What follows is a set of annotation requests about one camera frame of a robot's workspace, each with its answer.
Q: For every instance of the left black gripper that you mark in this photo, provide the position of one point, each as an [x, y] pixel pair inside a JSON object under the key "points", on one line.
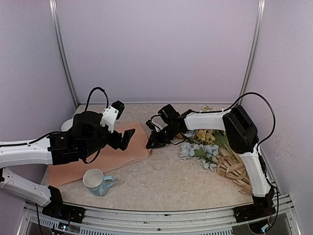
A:
{"points": [[116, 143]]}

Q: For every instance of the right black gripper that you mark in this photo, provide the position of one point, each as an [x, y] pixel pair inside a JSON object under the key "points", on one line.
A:
{"points": [[156, 141]]}

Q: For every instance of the pink beige wrapping paper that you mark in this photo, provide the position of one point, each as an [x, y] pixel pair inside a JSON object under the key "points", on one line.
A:
{"points": [[108, 159]]}

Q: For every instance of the blue fake flower stem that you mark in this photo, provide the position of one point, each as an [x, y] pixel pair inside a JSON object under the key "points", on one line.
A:
{"points": [[207, 154]]}

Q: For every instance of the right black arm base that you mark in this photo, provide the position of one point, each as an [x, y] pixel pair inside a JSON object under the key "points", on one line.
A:
{"points": [[254, 211]]}

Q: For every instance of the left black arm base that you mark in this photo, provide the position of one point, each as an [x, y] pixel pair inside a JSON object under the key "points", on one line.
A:
{"points": [[65, 212]]}

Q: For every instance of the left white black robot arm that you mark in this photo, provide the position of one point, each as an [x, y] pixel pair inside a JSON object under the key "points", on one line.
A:
{"points": [[90, 132]]}

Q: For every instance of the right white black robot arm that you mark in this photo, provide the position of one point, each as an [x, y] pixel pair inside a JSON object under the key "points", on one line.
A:
{"points": [[241, 133]]}

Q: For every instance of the yellow fake flower stem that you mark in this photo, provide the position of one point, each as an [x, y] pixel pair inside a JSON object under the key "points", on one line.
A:
{"points": [[205, 137]]}

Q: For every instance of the blue white ceramic mug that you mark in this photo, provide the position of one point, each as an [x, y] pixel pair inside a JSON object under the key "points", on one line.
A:
{"points": [[97, 183]]}

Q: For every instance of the white bowl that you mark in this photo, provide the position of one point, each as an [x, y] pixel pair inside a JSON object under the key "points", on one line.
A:
{"points": [[66, 125]]}

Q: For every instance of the beige ribbon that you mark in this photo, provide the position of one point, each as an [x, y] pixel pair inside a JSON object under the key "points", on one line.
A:
{"points": [[233, 168]]}

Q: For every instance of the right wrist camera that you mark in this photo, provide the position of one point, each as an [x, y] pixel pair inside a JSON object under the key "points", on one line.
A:
{"points": [[168, 114]]}

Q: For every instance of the front aluminium rail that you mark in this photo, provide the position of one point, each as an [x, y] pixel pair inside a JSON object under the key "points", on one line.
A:
{"points": [[101, 221]]}

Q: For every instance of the left aluminium frame post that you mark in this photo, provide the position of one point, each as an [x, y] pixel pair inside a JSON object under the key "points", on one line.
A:
{"points": [[62, 52]]}

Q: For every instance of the aluminium frame post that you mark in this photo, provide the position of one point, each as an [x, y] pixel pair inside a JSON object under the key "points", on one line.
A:
{"points": [[254, 46], [62, 52]]}

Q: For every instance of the right aluminium frame post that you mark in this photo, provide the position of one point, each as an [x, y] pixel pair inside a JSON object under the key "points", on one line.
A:
{"points": [[254, 46]]}

